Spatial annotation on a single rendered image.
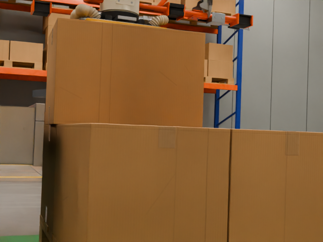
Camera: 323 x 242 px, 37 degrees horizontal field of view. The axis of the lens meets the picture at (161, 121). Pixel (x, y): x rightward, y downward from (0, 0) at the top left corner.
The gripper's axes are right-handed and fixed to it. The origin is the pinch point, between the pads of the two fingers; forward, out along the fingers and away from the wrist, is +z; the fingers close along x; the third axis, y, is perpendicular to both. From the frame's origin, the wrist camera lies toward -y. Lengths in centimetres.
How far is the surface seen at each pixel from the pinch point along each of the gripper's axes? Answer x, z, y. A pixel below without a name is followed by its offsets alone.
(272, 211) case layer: 82, 75, 15
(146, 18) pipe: 3.1, 4.7, 29.7
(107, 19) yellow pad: 12, 9, 49
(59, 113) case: 21, 48, 68
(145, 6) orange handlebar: 4.1, -0.4, 30.9
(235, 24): 2.3, 2.0, -14.1
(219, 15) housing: 3.4, -0.8, -5.2
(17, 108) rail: 38, 48, 84
